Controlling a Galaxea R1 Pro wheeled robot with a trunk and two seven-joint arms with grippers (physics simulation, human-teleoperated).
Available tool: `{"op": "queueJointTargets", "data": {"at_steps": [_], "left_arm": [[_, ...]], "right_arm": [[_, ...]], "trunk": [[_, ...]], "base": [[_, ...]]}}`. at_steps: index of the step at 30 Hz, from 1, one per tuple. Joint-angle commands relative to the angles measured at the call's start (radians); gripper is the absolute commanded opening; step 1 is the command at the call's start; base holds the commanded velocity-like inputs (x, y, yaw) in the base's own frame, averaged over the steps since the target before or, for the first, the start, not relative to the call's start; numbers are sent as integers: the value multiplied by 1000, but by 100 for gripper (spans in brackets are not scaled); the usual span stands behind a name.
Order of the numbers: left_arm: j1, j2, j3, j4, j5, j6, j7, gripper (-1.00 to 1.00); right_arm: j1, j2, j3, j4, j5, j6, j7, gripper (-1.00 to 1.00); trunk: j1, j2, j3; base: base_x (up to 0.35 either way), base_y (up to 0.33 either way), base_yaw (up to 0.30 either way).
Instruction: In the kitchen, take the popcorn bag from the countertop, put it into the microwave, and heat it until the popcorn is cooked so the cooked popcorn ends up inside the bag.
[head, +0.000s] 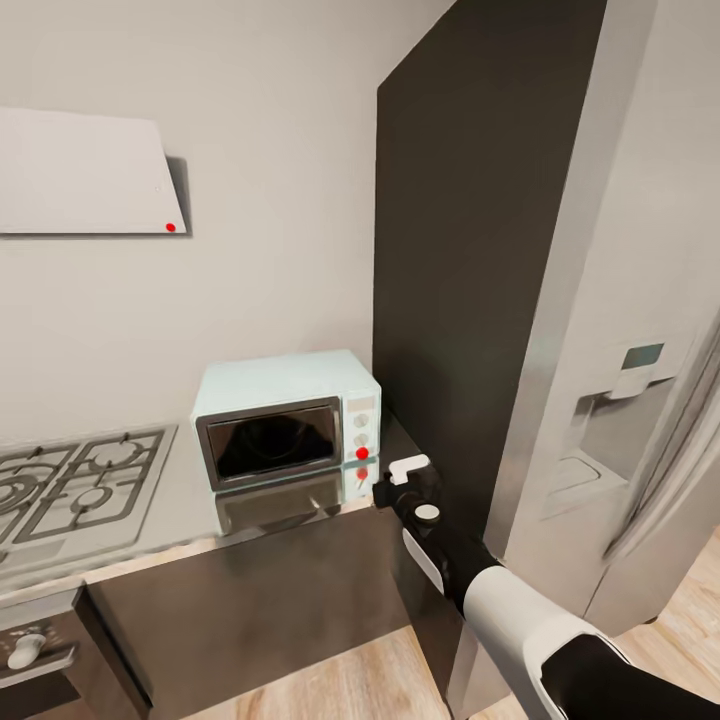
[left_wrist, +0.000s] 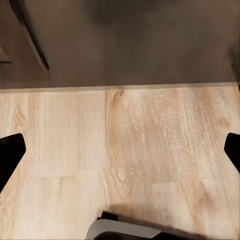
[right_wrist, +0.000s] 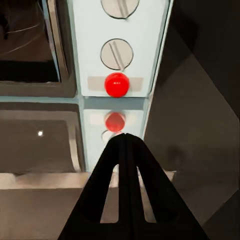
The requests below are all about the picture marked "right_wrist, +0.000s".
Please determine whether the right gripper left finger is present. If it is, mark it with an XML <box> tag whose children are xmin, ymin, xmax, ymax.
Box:
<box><xmin>58</xmin><ymin>132</ymin><xmax>133</xmax><ymax>240</ymax></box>

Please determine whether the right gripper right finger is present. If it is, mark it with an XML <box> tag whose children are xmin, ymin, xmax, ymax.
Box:
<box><xmin>126</xmin><ymin>133</ymin><xmax>210</xmax><ymax>240</ymax></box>

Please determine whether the microwave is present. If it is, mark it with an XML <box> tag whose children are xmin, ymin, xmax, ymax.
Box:
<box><xmin>0</xmin><ymin>0</ymin><xmax>173</xmax><ymax>98</ymax></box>

